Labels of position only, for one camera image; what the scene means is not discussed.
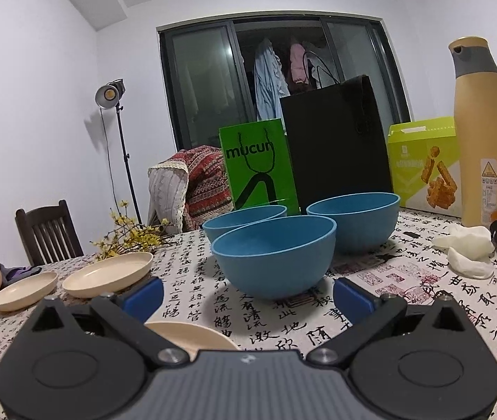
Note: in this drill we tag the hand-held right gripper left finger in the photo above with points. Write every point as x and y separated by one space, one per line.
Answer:
145 296

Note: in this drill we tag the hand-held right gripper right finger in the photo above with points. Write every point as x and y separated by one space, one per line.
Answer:
351 298

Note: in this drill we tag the cream plate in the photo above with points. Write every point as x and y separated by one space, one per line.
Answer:
23 291
196 337
108 273

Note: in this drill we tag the blue bowl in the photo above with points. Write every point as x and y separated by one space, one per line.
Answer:
274 267
239 221
358 227

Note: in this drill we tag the purple grey cloth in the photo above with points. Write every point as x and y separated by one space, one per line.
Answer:
19 274

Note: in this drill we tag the yellow flower branch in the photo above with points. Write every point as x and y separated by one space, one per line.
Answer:
134 234

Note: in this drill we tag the calligraphy printed tablecloth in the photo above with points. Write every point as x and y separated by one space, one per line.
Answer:
428 315

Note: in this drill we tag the white quilted cloth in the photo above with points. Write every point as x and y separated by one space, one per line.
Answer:
165 192

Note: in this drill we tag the dark wooden chair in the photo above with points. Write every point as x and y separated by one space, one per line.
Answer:
49 236

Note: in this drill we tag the red patterned cloth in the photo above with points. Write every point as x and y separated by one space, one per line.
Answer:
207 183

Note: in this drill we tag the green snack box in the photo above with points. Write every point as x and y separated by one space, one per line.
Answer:
423 166

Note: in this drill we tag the black paper bag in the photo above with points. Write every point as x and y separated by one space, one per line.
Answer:
336 148

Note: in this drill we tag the green paper bag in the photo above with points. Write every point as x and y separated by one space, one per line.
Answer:
257 170

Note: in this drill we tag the studio light on stand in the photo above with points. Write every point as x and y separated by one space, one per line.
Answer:
108 94

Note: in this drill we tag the beige bottle grey cap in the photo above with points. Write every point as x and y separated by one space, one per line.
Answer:
489 140

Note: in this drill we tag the dark sliding glass door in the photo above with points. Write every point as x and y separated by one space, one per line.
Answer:
204 87

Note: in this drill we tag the white hanging garment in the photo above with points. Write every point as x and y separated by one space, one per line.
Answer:
325 70

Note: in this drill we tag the light blue hanging shirt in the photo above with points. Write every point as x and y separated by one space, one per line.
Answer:
268 83

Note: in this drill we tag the pink hanging garment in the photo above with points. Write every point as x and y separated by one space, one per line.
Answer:
299 65

